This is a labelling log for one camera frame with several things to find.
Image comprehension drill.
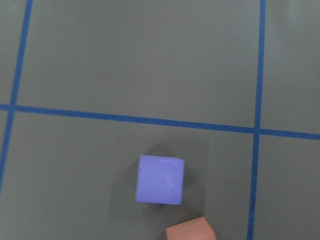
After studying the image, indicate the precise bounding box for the orange foam cube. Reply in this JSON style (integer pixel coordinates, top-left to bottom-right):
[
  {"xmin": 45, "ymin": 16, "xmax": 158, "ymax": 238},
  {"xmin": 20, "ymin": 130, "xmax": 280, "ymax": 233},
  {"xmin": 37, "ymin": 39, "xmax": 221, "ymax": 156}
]
[{"xmin": 165, "ymin": 217, "xmax": 217, "ymax": 240}]

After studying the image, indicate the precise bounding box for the purple foam cube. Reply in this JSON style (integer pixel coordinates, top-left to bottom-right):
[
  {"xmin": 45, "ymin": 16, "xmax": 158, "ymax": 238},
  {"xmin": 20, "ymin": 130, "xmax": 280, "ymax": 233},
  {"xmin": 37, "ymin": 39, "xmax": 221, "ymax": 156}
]
[{"xmin": 135, "ymin": 155, "xmax": 185, "ymax": 205}]

